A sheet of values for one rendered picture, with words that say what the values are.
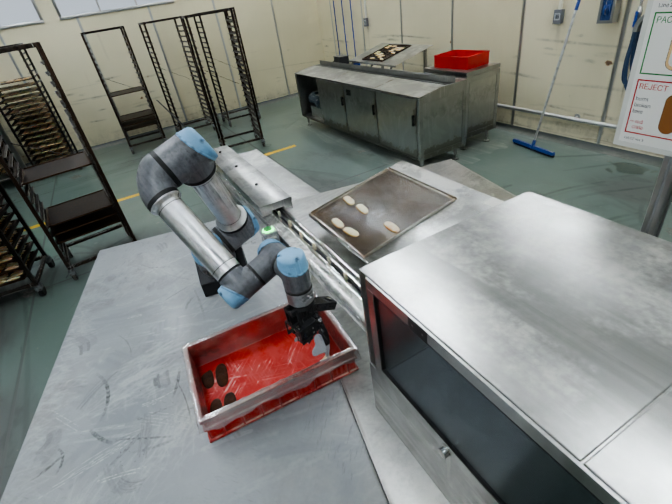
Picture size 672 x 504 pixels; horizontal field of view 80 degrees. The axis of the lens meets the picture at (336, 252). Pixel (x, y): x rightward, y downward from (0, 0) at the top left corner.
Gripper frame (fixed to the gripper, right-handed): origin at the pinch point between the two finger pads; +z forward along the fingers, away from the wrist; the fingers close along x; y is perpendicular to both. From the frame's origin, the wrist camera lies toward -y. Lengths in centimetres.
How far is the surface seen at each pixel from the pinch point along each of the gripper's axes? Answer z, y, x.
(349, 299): 4.7, -24.6, -12.2
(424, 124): 38, -290, -172
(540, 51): 0, -444, -130
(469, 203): -6, -91, -4
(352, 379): 8.9, -2.1, 10.7
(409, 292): -39, 0, 36
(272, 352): 8.4, 7.6, -17.5
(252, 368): 8.4, 16.0, -17.1
